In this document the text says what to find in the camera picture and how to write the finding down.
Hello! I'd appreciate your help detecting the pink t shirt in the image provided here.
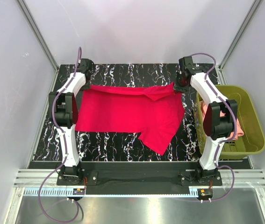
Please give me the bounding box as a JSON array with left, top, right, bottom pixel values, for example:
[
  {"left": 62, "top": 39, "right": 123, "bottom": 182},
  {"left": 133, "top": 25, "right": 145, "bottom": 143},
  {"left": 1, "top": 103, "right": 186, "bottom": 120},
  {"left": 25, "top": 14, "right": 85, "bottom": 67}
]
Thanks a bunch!
[{"left": 200, "top": 100, "right": 244, "bottom": 140}]

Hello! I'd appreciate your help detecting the left small connector board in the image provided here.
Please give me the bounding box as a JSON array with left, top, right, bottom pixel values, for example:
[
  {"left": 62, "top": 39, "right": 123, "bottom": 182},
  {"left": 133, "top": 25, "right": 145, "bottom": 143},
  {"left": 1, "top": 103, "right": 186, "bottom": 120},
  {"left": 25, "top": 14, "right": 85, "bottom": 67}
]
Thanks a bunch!
[{"left": 72, "top": 188, "right": 86, "bottom": 195}]

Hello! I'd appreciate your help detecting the right small connector board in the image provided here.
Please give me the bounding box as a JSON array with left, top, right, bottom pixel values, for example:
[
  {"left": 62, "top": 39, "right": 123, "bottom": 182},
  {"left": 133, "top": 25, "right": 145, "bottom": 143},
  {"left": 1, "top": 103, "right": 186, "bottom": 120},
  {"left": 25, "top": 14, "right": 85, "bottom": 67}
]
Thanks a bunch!
[{"left": 199, "top": 189, "right": 213, "bottom": 197}]

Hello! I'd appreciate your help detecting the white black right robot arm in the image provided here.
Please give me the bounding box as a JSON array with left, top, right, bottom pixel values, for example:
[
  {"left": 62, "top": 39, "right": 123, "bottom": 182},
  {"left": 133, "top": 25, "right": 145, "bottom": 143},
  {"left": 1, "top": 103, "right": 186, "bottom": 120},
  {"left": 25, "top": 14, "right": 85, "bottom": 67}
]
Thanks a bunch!
[{"left": 174, "top": 56, "right": 238, "bottom": 185}]

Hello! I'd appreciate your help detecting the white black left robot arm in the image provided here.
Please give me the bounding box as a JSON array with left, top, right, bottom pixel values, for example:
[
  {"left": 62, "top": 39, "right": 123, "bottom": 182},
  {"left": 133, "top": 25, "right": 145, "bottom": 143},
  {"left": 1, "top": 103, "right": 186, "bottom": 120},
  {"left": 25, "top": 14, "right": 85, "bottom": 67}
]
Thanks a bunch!
[{"left": 49, "top": 58, "right": 94, "bottom": 185}]

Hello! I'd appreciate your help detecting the left aluminium corner post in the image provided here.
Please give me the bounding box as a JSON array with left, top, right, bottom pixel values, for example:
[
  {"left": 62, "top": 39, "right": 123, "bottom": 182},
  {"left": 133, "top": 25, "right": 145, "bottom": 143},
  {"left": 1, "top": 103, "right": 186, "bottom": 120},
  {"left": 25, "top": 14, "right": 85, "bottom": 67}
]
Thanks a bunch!
[{"left": 16, "top": 0, "right": 59, "bottom": 72}]

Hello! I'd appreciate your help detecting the small connector board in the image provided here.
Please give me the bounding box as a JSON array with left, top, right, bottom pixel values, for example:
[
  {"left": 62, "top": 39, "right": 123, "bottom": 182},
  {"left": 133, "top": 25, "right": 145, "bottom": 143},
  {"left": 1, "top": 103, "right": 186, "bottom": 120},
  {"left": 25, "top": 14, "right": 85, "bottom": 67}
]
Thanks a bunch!
[
  {"left": 72, "top": 188, "right": 86, "bottom": 195},
  {"left": 199, "top": 189, "right": 213, "bottom": 197}
]

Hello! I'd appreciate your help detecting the right aluminium corner post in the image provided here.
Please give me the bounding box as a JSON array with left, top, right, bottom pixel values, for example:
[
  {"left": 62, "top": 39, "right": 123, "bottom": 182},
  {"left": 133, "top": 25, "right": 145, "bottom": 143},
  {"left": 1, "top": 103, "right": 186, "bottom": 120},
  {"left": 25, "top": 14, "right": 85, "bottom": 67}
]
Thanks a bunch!
[{"left": 218, "top": 0, "right": 264, "bottom": 70}]

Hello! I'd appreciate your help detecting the aluminium corner post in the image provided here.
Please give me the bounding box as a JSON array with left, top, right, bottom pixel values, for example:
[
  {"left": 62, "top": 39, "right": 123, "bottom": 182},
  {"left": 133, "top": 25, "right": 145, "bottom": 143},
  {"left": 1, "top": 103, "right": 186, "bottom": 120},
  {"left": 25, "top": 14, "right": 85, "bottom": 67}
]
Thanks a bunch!
[
  {"left": 218, "top": 0, "right": 264, "bottom": 70},
  {"left": 16, "top": 0, "right": 59, "bottom": 72}
]

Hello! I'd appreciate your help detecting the olive green plastic bin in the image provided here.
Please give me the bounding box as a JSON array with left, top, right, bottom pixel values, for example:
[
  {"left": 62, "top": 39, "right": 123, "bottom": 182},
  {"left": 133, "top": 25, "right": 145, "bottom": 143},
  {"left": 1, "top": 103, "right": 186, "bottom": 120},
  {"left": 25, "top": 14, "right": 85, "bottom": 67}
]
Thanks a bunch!
[{"left": 195, "top": 84, "right": 265, "bottom": 161}]

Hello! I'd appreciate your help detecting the red t shirt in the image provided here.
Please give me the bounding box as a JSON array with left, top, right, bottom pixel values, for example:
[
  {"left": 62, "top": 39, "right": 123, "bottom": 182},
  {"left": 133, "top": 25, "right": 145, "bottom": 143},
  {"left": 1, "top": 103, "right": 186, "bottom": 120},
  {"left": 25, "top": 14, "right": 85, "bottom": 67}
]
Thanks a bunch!
[{"left": 75, "top": 83, "right": 185, "bottom": 155}]

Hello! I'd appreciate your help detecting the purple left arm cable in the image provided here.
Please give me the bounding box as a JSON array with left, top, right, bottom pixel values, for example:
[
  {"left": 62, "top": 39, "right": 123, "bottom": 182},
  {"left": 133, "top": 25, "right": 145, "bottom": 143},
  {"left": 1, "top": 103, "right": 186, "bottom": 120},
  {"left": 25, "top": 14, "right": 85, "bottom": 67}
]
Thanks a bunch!
[{"left": 37, "top": 46, "right": 85, "bottom": 222}]

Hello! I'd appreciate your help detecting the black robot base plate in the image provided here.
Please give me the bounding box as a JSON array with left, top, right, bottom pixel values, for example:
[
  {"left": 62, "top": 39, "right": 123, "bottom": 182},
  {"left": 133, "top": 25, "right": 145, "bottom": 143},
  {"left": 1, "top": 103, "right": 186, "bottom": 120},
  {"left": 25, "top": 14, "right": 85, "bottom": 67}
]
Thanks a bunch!
[{"left": 56, "top": 161, "right": 223, "bottom": 195}]

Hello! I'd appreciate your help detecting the aluminium frame rail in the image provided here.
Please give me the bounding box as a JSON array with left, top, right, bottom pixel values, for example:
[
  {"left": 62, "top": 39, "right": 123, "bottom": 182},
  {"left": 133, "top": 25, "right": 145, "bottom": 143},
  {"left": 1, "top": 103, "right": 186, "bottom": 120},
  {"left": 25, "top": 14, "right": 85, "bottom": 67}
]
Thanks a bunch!
[{"left": 14, "top": 169, "right": 265, "bottom": 198}]

